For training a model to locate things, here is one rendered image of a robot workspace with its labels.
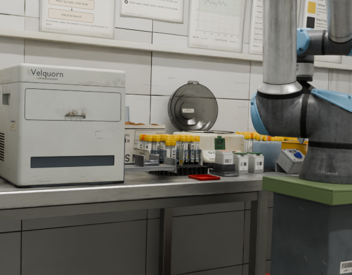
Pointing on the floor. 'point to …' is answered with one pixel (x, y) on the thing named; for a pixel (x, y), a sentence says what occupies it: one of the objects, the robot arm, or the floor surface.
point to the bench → (143, 203)
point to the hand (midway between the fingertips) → (303, 139)
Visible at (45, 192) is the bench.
